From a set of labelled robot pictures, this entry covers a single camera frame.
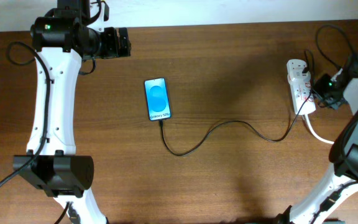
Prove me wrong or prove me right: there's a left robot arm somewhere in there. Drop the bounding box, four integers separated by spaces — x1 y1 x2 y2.
13 1 131 223

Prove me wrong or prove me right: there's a black charging cable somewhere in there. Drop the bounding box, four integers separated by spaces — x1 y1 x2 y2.
158 49 316 157

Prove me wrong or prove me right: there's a white power strip cord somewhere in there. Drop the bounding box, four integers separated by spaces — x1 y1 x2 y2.
303 113 358 149

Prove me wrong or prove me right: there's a white power strip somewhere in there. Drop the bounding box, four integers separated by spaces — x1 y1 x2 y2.
287 59 316 116

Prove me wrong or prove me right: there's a blue screen smartphone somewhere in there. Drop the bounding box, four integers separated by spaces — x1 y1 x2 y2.
144 78 172 121

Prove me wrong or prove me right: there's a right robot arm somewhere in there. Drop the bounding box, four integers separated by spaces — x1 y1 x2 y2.
273 55 358 223

